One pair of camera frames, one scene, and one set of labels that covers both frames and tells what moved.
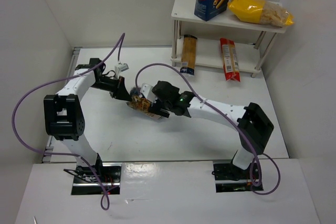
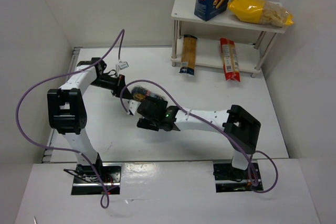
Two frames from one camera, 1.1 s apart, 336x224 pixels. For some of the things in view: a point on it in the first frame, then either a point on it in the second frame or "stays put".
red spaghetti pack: x=230 y=59 stays put
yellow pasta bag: x=255 y=8 stays put
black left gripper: x=118 y=87 stays put
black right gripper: x=156 y=107 -> x=143 y=109
